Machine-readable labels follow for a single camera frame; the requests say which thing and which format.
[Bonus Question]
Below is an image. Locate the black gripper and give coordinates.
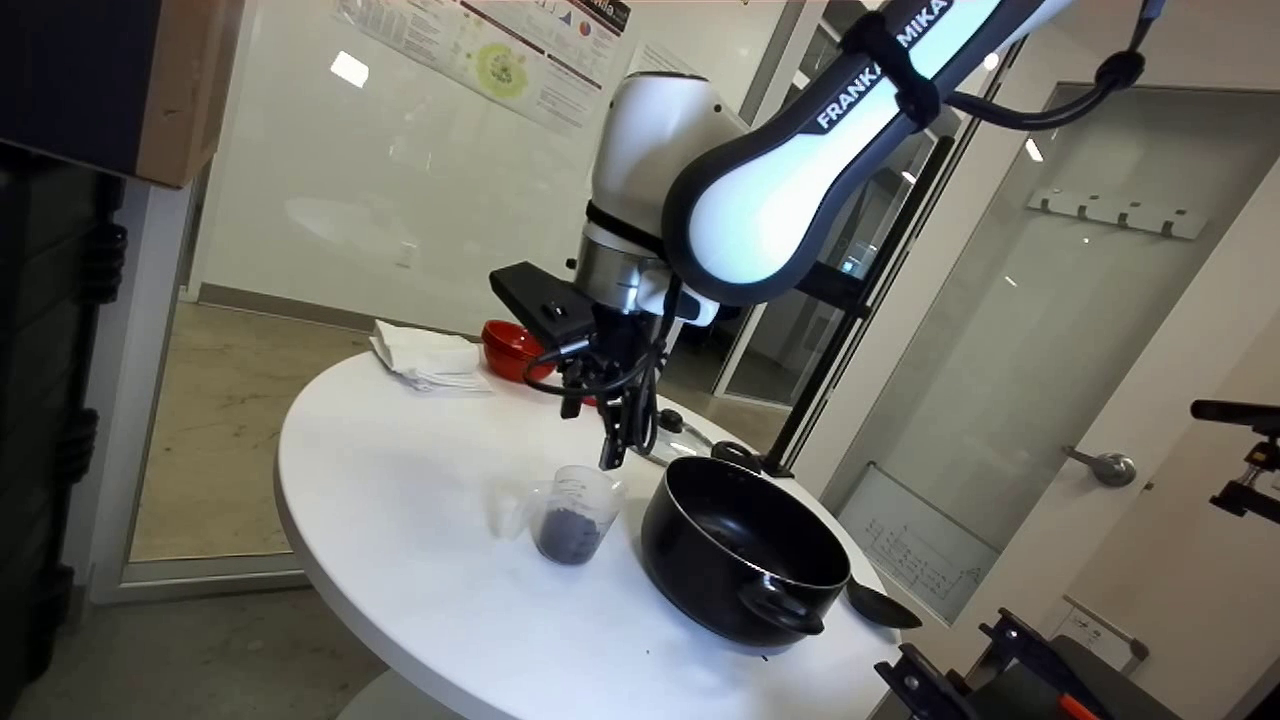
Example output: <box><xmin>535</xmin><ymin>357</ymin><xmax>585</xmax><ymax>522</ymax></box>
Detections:
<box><xmin>554</xmin><ymin>298</ymin><xmax>687</xmax><ymax>473</ymax></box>

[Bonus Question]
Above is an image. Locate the clear plastic measuring cup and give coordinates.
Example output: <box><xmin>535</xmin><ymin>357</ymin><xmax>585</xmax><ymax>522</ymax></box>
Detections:
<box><xmin>529</xmin><ymin>458</ymin><xmax>628</xmax><ymax>567</ymax></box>

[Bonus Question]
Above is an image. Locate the small coffee beans heap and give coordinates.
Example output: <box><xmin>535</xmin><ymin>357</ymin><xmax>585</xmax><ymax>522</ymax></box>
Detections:
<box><xmin>532</xmin><ymin>504</ymin><xmax>609</xmax><ymax>567</ymax></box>

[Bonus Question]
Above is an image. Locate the glass pot lid black knob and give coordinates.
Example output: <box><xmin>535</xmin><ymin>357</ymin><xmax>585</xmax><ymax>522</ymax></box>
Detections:
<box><xmin>651</xmin><ymin>402</ymin><xmax>767</xmax><ymax>473</ymax></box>

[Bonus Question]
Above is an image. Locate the red bowl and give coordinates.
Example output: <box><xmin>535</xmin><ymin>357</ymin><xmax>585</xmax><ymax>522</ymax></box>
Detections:
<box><xmin>479</xmin><ymin>317</ymin><xmax>554</xmax><ymax>388</ymax></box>

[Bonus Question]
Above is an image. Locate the white cloth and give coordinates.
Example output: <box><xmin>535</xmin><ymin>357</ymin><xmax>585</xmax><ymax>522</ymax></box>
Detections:
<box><xmin>362</xmin><ymin>317</ymin><xmax>491</xmax><ymax>396</ymax></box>

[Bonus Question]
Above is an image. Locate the black orange bar clamp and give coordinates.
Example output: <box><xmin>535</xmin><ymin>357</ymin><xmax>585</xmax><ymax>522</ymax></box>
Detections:
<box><xmin>871</xmin><ymin>640</ymin><xmax>979</xmax><ymax>720</ymax></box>
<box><xmin>974</xmin><ymin>609</ymin><xmax>1139</xmax><ymax>720</ymax></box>

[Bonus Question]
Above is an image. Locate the black cabinet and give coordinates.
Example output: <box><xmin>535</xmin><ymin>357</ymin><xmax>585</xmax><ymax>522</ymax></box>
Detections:
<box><xmin>0</xmin><ymin>140</ymin><xmax>130</xmax><ymax>710</ymax></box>

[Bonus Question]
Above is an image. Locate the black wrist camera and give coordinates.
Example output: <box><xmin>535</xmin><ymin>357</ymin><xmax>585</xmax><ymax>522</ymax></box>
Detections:
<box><xmin>484</xmin><ymin>261</ymin><xmax>600</xmax><ymax>362</ymax></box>

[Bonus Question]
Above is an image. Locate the black two-handled cooking pot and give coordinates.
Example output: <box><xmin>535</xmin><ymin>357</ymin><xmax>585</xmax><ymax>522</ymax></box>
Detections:
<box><xmin>634</xmin><ymin>450</ymin><xmax>854</xmax><ymax>653</ymax></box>

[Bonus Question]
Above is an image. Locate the black camera stand pole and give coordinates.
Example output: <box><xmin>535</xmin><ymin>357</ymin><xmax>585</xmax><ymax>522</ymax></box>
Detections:
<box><xmin>755</xmin><ymin>126</ymin><xmax>968</xmax><ymax>479</ymax></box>

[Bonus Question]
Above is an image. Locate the wall poster with green circle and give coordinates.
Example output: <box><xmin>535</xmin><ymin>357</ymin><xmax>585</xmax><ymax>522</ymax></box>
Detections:
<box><xmin>331</xmin><ymin>0</ymin><xmax>638</xmax><ymax>140</ymax></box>

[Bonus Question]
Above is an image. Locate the silver door handle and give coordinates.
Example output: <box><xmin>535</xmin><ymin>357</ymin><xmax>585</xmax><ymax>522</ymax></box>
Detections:
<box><xmin>1069</xmin><ymin>444</ymin><xmax>1145</xmax><ymax>493</ymax></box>

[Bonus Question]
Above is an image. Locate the wall coat hook rail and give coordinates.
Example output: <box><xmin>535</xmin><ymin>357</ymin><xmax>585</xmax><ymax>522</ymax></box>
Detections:
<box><xmin>1023</xmin><ymin>185</ymin><xmax>1213</xmax><ymax>249</ymax></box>

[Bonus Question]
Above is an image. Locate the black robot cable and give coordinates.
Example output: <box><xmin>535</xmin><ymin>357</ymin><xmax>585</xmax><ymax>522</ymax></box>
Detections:
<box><xmin>979</xmin><ymin>0</ymin><xmax>1173</xmax><ymax>137</ymax></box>

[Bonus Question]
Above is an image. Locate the black tripod camera mount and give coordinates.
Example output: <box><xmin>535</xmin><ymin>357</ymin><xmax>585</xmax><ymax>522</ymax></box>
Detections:
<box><xmin>1186</xmin><ymin>392</ymin><xmax>1280</xmax><ymax>528</ymax></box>

